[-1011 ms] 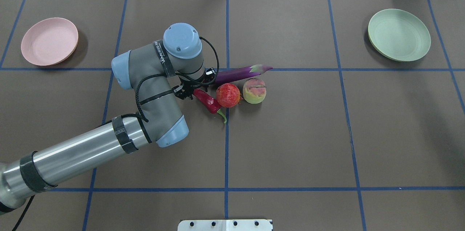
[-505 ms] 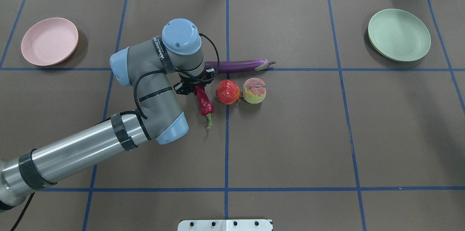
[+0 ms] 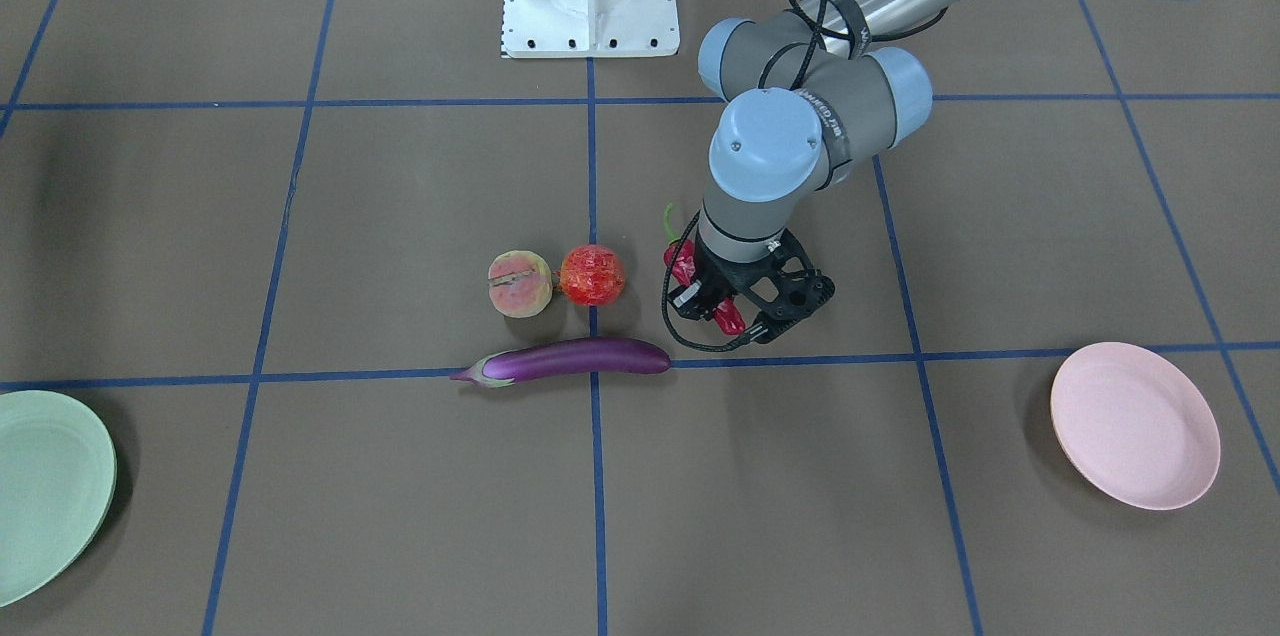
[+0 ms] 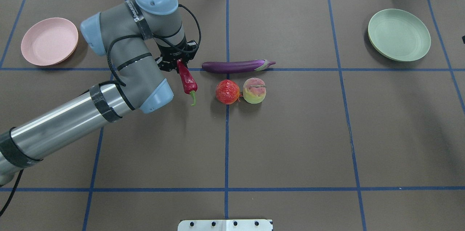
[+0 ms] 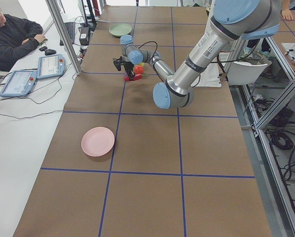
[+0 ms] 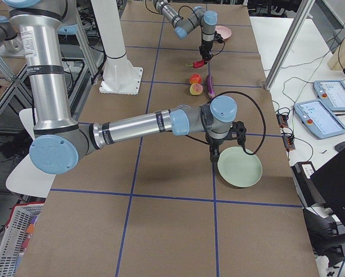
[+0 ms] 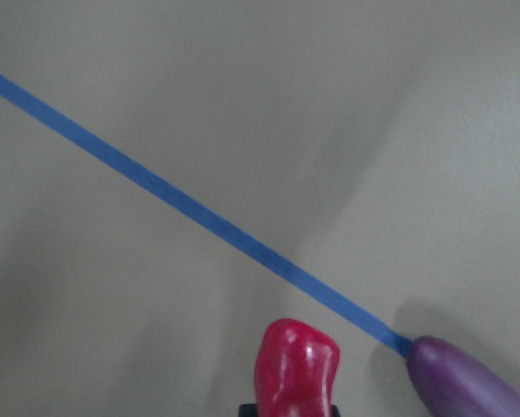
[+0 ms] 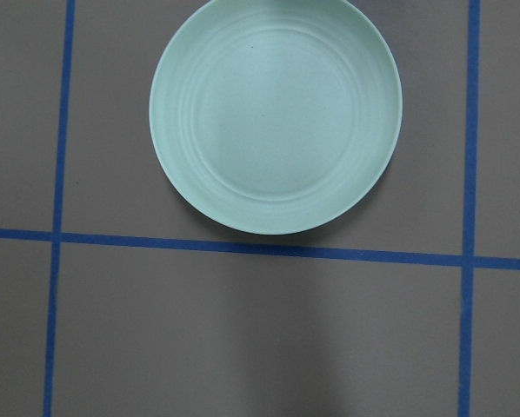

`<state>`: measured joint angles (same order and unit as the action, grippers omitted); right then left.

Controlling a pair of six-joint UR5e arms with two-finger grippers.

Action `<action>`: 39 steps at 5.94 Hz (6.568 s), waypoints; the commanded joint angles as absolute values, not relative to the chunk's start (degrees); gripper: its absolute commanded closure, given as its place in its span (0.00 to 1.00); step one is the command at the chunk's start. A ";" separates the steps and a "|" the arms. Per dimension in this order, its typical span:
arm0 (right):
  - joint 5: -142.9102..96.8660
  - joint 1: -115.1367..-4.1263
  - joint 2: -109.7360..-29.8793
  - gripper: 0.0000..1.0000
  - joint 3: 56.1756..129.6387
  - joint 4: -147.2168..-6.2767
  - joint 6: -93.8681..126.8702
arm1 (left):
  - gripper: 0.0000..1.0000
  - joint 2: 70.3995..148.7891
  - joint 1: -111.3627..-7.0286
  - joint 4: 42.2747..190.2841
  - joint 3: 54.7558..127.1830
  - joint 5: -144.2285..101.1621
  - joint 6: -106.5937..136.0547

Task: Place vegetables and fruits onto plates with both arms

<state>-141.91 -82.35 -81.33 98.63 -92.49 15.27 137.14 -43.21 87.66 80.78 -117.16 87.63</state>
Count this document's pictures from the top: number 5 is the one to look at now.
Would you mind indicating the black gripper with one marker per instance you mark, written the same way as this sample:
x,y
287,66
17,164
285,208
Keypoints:
x,y
128,66

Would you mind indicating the red toy chili pepper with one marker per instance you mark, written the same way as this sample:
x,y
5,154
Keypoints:
x,y
138,77

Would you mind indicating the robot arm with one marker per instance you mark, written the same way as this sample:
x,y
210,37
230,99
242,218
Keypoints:
x,y
231,19

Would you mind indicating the light green plate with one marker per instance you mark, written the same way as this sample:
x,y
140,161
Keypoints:
x,y
120,29

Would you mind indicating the black power adapter box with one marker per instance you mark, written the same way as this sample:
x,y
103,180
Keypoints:
x,y
84,36

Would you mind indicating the pink plate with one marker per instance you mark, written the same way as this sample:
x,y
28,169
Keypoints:
x,y
97,141

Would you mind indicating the black keyboard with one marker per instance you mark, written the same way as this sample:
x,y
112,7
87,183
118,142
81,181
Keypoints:
x,y
70,28

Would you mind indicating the far blue teach pendant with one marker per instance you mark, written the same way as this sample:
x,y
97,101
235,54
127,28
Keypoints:
x,y
51,66

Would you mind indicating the blue teach pendant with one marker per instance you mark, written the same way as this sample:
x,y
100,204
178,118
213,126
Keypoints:
x,y
51,66
20,83

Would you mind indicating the black computer mouse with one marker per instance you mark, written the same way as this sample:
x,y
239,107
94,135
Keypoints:
x,y
48,52

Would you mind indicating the near blue teach pendant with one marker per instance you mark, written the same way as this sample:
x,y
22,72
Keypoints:
x,y
20,83

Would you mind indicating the white plastic chair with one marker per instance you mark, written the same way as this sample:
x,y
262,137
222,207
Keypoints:
x,y
242,73

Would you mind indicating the seated person in black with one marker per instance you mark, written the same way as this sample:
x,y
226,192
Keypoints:
x,y
18,38

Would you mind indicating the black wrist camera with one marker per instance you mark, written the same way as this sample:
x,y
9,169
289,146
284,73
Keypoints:
x,y
117,62

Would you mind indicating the aluminium frame column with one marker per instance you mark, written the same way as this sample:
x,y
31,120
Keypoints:
x,y
57,18

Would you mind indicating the aluminium frame rail right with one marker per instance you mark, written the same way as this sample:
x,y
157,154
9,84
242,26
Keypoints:
x,y
271,100

